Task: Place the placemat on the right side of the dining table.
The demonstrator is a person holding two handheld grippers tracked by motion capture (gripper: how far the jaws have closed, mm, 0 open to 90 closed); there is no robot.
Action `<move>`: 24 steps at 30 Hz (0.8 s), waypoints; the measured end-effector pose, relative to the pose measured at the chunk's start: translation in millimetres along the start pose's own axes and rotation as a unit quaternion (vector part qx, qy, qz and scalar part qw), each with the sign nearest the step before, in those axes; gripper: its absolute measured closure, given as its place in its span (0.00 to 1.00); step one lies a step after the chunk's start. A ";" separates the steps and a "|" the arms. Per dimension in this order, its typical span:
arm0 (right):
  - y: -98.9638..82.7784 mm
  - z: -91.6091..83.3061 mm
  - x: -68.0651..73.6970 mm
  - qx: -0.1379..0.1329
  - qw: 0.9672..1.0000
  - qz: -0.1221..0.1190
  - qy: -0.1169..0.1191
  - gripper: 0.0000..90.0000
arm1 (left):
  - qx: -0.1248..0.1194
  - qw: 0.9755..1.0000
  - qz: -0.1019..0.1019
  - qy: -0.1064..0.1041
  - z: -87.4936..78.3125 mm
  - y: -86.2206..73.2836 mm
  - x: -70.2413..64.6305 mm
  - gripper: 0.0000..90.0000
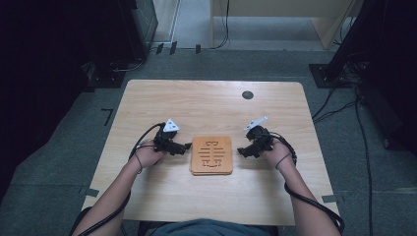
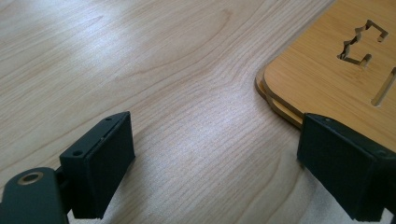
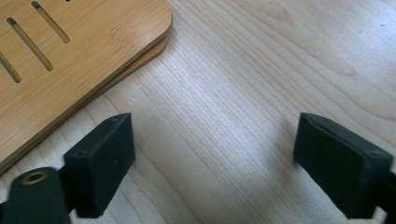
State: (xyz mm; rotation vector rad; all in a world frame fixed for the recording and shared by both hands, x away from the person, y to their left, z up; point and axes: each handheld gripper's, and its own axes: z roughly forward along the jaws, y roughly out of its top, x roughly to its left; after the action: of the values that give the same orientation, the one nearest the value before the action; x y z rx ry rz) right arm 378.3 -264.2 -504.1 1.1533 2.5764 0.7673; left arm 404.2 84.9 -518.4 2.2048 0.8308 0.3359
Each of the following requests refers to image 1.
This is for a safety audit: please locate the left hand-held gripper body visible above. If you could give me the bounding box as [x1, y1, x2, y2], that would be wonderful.
[152, 118, 181, 155]

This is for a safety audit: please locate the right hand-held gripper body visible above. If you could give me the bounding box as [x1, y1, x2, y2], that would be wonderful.
[242, 116, 275, 153]

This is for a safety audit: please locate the person's right hand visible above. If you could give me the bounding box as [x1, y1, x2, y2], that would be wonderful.
[261, 138, 295, 170]

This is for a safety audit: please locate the person's left hand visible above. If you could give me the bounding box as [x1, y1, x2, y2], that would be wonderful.
[134, 139, 169, 170]

